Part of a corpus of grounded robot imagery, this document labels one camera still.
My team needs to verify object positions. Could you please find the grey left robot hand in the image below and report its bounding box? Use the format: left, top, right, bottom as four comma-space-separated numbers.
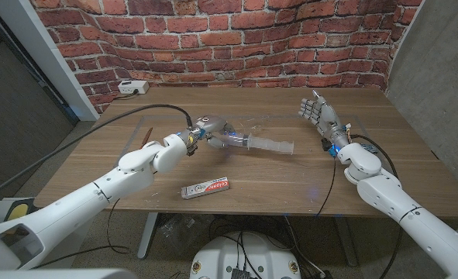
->
181, 114, 236, 150

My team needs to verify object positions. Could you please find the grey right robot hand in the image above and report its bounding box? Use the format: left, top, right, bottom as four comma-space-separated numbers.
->
298, 89, 352, 150

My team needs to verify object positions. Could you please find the large clear plastic syringe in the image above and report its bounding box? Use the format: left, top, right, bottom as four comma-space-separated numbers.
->
222, 131, 294, 155

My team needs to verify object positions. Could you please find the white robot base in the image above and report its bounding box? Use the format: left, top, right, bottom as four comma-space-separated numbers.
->
189, 231, 302, 279

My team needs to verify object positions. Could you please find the toothpaste box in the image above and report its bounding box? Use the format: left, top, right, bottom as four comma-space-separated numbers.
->
180, 177, 230, 200

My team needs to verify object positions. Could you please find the red brown pen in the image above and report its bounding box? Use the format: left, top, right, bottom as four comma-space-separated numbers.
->
141, 126, 154, 150

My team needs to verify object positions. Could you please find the clear plastic film piece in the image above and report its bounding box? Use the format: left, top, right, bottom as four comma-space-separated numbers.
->
236, 118, 263, 135

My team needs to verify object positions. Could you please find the red brick printed backdrop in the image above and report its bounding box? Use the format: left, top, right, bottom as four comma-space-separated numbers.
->
29, 0, 423, 115

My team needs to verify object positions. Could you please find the white power strip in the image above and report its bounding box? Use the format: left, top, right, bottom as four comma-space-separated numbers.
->
117, 80, 150, 95

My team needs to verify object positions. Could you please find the clear plastic bag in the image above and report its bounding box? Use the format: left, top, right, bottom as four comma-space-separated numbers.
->
158, 215, 210, 257

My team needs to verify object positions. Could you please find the grey table leg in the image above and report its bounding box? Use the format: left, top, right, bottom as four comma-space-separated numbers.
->
332, 216, 358, 267
136, 212, 159, 260

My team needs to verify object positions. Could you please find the dark grey door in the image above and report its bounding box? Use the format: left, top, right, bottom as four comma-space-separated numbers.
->
0, 3, 81, 205

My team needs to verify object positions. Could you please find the yellow black floor pedal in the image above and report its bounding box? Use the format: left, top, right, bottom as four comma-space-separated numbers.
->
0, 197, 38, 226

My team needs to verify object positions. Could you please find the white robot torso edge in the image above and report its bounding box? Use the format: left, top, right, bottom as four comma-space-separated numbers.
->
0, 268, 139, 279

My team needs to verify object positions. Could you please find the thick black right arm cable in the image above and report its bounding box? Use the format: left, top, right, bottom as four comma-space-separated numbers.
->
350, 133, 402, 279

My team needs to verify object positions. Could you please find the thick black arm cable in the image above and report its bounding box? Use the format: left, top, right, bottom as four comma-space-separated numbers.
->
0, 103, 195, 203
350, 133, 402, 279

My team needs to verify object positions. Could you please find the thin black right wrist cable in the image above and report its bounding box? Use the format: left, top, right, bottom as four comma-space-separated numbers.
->
315, 155, 336, 217

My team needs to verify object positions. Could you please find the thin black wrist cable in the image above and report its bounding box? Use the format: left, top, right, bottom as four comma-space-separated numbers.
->
315, 155, 336, 217
30, 198, 132, 270

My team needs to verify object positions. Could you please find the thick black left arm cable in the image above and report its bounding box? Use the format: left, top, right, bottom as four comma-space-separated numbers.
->
0, 103, 195, 203

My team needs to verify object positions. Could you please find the black power strip cable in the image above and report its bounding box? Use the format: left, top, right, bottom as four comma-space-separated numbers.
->
113, 89, 139, 101

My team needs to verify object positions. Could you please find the grey cable under table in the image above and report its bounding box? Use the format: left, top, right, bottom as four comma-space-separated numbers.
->
284, 215, 326, 278

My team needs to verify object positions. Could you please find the thin black left wrist cable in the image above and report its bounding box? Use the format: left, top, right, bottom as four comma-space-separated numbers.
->
30, 198, 132, 270

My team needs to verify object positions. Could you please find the white door frame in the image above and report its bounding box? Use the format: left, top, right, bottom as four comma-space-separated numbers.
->
0, 0, 100, 122

